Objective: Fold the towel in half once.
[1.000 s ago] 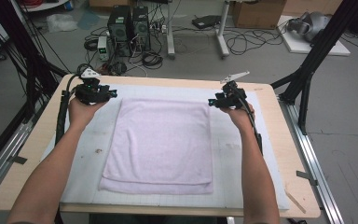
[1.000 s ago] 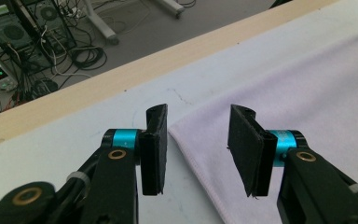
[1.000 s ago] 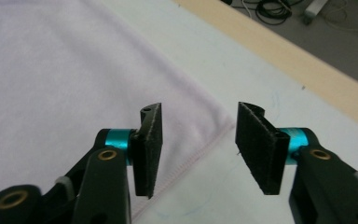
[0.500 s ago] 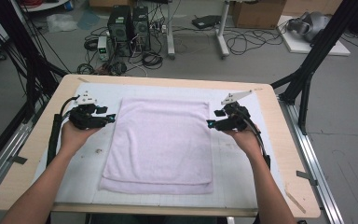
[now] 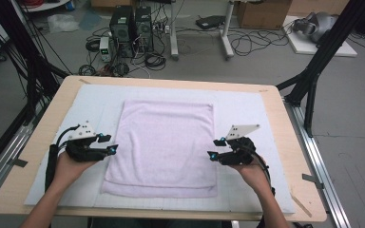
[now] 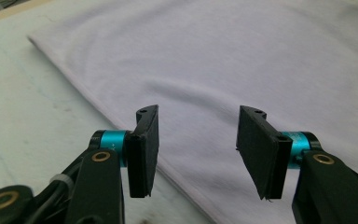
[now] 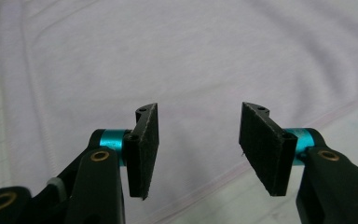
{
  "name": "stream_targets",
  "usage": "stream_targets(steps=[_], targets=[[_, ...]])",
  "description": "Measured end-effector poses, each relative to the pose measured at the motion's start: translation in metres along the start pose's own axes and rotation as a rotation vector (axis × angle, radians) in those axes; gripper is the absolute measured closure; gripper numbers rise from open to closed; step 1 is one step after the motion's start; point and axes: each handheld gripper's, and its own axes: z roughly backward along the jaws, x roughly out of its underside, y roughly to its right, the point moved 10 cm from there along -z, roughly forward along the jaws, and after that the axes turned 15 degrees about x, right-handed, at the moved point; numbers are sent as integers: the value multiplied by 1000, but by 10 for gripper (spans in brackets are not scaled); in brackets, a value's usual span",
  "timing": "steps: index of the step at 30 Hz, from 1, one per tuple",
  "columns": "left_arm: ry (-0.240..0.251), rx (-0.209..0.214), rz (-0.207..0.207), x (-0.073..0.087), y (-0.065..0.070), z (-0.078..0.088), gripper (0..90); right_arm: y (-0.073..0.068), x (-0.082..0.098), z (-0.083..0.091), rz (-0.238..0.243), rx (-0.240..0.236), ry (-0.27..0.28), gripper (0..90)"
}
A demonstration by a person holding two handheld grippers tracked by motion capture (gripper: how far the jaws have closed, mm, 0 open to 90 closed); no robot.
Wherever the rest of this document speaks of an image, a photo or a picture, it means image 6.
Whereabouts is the white foam mat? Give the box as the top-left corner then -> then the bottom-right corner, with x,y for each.
0,0 -> 218,224

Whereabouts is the lilac cat-print towel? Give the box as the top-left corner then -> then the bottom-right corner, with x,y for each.
27,0 -> 358,224

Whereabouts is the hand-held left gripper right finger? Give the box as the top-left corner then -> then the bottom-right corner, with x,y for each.
235,105 -> 322,201

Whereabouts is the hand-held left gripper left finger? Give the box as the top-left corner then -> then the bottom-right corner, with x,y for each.
89,104 -> 160,199

